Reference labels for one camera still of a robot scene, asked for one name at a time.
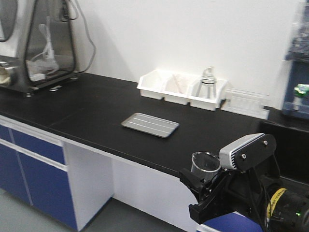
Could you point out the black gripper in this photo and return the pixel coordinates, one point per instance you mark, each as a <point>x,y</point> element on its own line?
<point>247,192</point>

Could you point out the small clear glass beaker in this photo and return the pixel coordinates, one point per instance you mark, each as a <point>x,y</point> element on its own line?
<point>205,165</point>

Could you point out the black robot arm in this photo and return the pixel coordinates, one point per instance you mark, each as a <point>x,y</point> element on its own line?
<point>290,213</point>

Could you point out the silver metal tray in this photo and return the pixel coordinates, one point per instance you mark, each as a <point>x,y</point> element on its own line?
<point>150,124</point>

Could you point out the blue cabinet under bench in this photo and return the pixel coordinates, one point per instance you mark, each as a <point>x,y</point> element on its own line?
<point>33,169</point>

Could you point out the right white storage bin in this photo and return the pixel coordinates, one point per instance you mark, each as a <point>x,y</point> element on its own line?
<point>205,96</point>

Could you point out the white storage bin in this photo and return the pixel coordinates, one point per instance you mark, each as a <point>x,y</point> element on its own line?
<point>205,96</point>
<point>151,84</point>
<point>177,87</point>

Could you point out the white test tube rack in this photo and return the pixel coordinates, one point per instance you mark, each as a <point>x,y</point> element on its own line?
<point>246,103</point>

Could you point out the glass flask on tripod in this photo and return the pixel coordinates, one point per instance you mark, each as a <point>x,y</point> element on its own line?
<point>208,79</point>

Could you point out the middle white storage bin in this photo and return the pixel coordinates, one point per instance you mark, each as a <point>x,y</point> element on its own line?
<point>177,87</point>

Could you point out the left white storage bin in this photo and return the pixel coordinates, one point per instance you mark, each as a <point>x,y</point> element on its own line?
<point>151,84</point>

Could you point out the blue equipment at right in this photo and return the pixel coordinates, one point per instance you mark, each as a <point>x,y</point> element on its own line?
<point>296,100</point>

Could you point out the small metal clip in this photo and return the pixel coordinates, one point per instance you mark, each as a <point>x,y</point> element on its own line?
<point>56,88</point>

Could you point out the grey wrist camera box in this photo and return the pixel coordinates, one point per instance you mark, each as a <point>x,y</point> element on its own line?
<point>247,152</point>

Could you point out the steel glove box enclosure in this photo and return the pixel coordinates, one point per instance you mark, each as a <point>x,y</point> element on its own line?
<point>36,44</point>

